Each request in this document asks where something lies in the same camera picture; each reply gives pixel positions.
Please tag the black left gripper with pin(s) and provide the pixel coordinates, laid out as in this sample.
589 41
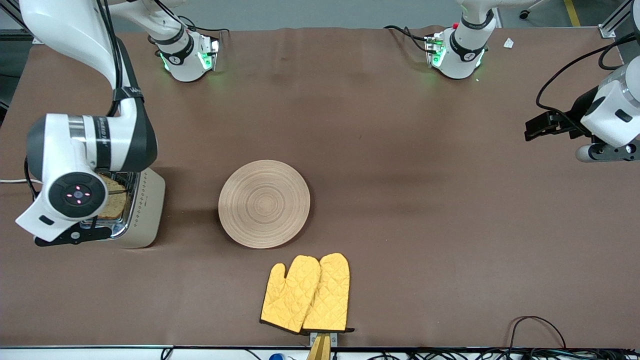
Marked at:
581 109

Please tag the brown bread slice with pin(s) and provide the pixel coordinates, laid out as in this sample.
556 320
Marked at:
116 206

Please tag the round wooden plate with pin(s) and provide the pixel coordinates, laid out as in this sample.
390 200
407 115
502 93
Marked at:
264 204

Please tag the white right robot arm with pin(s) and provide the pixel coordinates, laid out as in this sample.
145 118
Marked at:
65 145

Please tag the beige chrome two-slot toaster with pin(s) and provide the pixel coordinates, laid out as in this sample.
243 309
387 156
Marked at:
147 210

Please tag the white paper scrap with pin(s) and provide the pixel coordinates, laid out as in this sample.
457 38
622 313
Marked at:
508 43

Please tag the black chair caster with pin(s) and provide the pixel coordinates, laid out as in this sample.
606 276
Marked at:
524 14

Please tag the brown table cover sheet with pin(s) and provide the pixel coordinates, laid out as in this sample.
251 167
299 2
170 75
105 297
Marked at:
400 125

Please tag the yellow quilted oven mitt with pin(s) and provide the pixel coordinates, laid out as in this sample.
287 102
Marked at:
290 300
332 295

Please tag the aluminium frame rail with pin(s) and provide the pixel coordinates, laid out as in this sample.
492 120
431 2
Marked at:
607 31
11 12

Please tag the small metal bracket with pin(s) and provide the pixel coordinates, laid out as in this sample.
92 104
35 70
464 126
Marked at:
334 339

